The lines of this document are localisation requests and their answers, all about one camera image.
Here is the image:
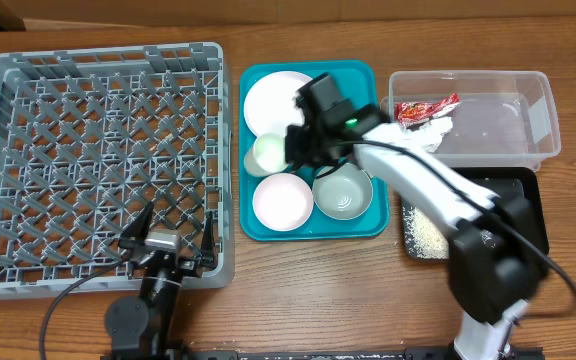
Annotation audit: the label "teal plastic tray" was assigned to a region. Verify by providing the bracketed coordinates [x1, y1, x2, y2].
[239, 60, 390, 241]

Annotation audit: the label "black tray bin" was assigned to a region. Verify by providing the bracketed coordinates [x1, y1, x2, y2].
[401, 167, 549, 262]

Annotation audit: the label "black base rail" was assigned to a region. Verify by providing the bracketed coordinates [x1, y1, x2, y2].
[182, 345, 544, 360]

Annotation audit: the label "grey dishwasher rack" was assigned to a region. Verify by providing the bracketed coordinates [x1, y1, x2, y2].
[0, 42, 235, 300]

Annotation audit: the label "large white plate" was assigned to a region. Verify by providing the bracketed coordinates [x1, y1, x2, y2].
[243, 71, 312, 137]

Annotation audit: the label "clear plastic bin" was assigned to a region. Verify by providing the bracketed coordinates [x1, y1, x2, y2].
[381, 70, 561, 171]

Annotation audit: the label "grey bowl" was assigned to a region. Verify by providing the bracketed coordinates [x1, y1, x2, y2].
[312, 163, 373, 220]

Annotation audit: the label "white rice grains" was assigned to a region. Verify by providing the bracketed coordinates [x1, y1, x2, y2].
[402, 206, 448, 260]

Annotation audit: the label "white paper cup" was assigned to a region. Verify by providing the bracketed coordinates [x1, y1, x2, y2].
[244, 133, 288, 177]

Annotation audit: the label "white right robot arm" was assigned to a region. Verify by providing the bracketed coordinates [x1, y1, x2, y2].
[285, 73, 548, 359]

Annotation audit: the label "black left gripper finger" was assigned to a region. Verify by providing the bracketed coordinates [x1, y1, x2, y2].
[200, 211, 217, 270]
[119, 202, 154, 243]

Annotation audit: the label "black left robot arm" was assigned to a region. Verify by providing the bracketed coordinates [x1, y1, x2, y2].
[104, 203, 217, 359]

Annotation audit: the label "red snack wrapper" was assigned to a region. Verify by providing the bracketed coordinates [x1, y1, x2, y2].
[393, 93, 461, 128]

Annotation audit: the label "small white bowl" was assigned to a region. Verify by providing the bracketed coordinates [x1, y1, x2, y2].
[252, 173, 314, 232]

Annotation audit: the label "white tissue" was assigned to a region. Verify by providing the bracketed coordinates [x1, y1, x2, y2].
[404, 116, 453, 153]

